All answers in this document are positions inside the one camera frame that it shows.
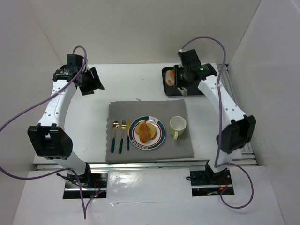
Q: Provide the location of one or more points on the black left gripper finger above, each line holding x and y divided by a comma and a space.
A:
93, 77
88, 90

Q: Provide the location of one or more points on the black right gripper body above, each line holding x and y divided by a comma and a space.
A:
177, 76

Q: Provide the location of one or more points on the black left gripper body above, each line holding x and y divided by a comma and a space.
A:
91, 79

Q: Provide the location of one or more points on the metal tongs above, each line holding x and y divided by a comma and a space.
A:
183, 91

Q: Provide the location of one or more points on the small orange bread roll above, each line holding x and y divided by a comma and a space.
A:
170, 78

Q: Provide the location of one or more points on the toast bread slice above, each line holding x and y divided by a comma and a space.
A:
150, 125

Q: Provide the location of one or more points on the orange round bun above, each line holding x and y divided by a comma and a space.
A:
144, 133

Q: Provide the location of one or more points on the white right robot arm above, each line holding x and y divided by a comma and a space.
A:
235, 127

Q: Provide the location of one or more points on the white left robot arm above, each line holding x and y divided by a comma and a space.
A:
48, 137

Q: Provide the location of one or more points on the black rectangular tray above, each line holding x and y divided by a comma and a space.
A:
172, 91

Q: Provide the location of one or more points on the light green mug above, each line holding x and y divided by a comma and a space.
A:
177, 126

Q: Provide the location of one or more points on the grey cloth placemat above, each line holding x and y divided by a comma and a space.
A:
167, 148

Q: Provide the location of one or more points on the white plate green red rim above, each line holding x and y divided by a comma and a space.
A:
151, 144

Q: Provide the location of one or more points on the gold spoon green handle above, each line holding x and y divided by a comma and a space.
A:
116, 125

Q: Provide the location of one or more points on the gold fork green handle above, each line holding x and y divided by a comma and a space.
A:
123, 128

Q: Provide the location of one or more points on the gold knife green handle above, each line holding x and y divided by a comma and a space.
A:
128, 139

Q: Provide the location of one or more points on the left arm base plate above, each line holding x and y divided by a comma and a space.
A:
97, 187

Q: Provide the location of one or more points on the aluminium rail frame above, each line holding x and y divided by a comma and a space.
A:
86, 117

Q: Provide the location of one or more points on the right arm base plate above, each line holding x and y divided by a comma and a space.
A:
202, 186

